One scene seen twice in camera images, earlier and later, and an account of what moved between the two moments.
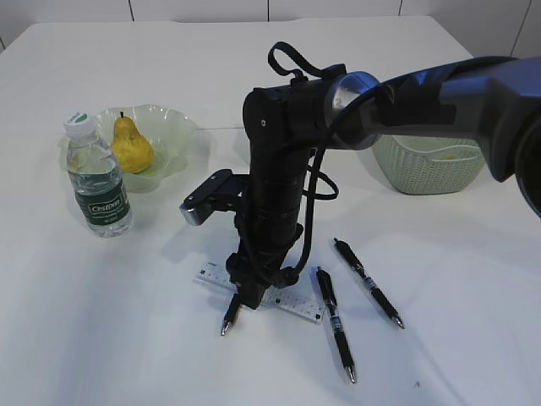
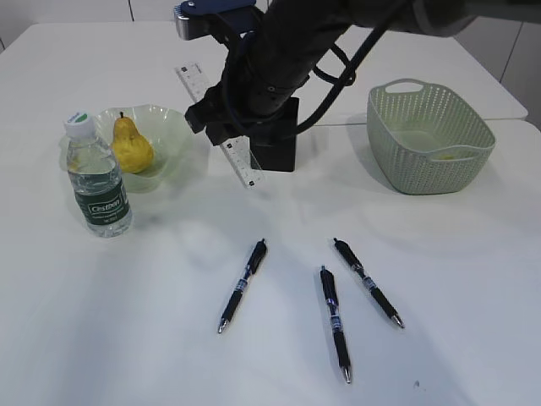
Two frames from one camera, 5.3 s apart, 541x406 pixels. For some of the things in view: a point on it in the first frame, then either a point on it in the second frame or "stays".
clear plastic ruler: [302, 299] -> [238, 150]
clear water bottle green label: [95, 169] stays
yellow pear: [132, 152] stays
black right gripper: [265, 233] -> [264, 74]
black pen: [358, 266] stays
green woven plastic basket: [429, 165] stays
